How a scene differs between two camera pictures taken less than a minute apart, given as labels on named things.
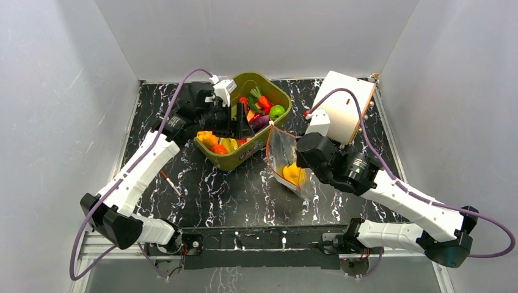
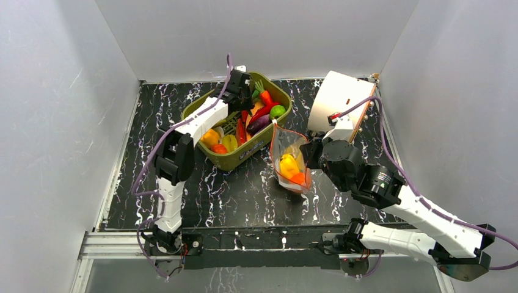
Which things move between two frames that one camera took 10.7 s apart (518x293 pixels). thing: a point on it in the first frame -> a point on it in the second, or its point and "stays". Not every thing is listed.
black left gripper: x=239 y=129 -> x=249 y=105
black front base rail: x=264 y=247 stays
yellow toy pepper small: x=207 y=138 stays
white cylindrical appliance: x=347 y=100 stays
